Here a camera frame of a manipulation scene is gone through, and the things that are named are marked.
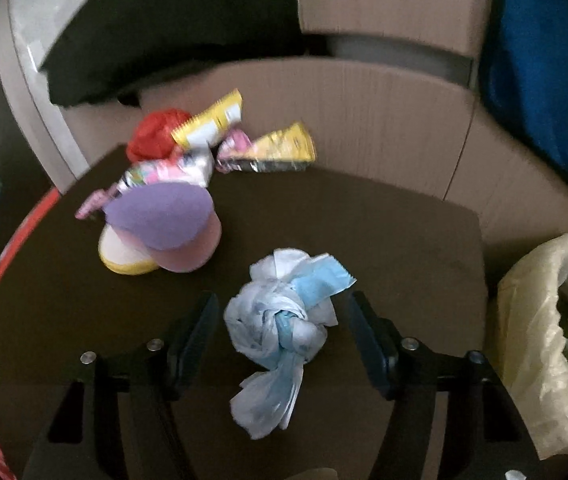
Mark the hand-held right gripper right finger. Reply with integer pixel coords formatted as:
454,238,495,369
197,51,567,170
348,291,547,480

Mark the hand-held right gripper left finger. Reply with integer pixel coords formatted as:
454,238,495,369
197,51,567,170
22,291,221,480

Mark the blue face mask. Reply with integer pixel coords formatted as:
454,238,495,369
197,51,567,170
224,247,357,442

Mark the round yellow and white scrubber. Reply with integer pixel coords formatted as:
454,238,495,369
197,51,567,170
98,222,162,277

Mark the purple and pink sponge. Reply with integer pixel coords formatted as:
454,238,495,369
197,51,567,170
105,182,223,274

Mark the pale yellow plastic bin bag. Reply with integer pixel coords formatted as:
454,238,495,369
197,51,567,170
496,234,568,461

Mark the pink and white wrapper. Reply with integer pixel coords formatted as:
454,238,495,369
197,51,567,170
74,152,215,221

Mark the yellow pink snack wrapper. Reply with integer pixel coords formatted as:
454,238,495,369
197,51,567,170
216,122,317,175

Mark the red wrapper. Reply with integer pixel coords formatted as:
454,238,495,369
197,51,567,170
126,109,195,163

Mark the yellow and white wrapper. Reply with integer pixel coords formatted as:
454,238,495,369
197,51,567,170
170,89,243,148

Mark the cardboard sheet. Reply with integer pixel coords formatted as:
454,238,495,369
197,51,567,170
64,57,568,261

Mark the blue towel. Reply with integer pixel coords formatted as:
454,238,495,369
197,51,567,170
479,0,568,211

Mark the black cloth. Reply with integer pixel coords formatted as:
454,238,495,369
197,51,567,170
38,0,335,108

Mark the beige cabinet panel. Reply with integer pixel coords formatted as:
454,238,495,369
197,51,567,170
296,0,496,58

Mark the grey kitchen counter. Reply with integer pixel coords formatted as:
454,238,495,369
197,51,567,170
8,0,134,73

